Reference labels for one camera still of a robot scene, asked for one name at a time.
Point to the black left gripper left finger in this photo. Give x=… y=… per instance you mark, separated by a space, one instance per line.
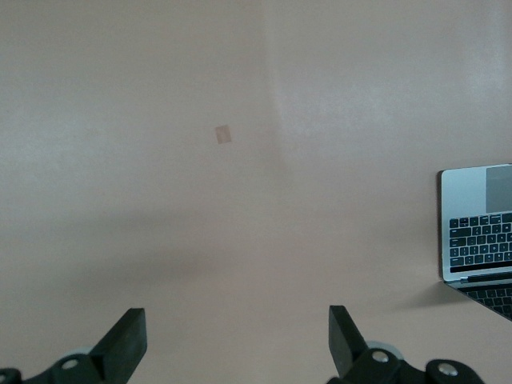
x=120 y=344

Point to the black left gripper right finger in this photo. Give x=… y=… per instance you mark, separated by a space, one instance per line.
x=348 y=352

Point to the silver laptop with black keyboard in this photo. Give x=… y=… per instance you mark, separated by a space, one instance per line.
x=464 y=196

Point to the small brown tape patch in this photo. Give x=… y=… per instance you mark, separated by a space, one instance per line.
x=223 y=134

